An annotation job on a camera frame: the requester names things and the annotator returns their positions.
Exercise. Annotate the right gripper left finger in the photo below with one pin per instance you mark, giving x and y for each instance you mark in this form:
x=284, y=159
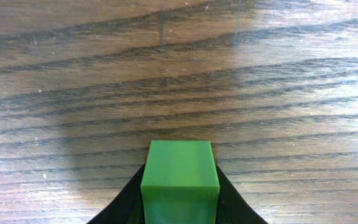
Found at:
x=127, y=208

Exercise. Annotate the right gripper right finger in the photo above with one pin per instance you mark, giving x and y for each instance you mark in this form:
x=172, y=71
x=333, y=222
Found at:
x=233, y=208

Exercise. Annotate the green cube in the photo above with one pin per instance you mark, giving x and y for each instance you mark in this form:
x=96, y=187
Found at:
x=180, y=186

